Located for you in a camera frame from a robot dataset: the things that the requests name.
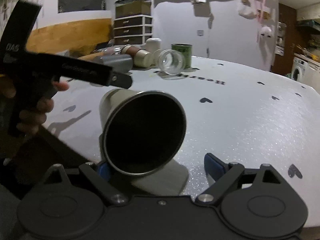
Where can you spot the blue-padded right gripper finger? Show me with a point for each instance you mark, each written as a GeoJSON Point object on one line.
{"type": "Point", "coordinates": [226, 179]}
{"type": "Point", "coordinates": [97, 178]}

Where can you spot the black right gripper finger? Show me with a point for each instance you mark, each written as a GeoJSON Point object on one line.
{"type": "Point", "coordinates": [120, 80]}

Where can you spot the beige metal cup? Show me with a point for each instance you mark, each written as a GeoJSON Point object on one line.
{"type": "Point", "coordinates": [141, 131]}

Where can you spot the grey cylinder cup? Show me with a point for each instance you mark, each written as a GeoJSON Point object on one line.
{"type": "Point", "coordinates": [121, 63]}

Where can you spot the person's left hand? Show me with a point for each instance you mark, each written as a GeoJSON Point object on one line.
{"type": "Point", "coordinates": [31, 117]}

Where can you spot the brown and cream tumbler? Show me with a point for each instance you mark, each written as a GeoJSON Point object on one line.
{"type": "Point", "coordinates": [141, 57]}

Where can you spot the white plastic bottle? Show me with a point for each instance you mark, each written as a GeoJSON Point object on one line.
{"type": "Point", "coordinates": [153, 44]}

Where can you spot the white plastic drawer unit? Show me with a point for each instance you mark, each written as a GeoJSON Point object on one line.
{"type": "Point", "coordinates": [133, 30]}

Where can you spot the clear glass jar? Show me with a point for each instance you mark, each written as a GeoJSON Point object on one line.
{"type": "Point", "coordinates": [171, 62]}

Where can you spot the glass fish tank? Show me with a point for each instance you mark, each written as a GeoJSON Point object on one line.
{"type": "Point", "coordinates": [125, 8]}

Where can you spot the white washing machine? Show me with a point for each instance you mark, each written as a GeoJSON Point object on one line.
{"type": "Point", "coordinates": [300, 70]}

